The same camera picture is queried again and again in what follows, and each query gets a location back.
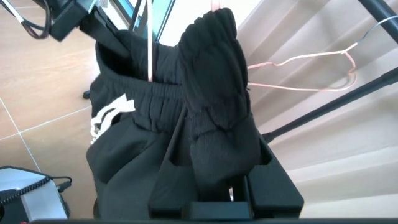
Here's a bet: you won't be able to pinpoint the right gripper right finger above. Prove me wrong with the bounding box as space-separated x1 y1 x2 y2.
247 135 305 219

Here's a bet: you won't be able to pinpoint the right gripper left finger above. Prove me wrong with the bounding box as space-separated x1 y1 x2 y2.
148 105 200 219

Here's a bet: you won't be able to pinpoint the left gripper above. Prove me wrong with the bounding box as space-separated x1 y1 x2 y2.
49 0 97 43

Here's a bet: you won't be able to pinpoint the black shorts with white cord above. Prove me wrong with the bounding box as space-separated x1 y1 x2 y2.
86 7 262 220

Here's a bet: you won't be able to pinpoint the pink clothes hanger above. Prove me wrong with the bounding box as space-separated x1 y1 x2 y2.
146 0 221 83
247 15 398 93

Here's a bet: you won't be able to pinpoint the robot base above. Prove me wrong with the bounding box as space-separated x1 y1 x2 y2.
0 166 73 224

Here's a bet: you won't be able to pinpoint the black clothes rack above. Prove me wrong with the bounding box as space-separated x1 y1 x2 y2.
261 0 398 144

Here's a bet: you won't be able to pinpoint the beige curtain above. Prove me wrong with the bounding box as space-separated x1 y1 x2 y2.
236 0 398 218

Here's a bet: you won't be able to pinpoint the window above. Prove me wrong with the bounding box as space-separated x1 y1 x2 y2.
93 0 262 47

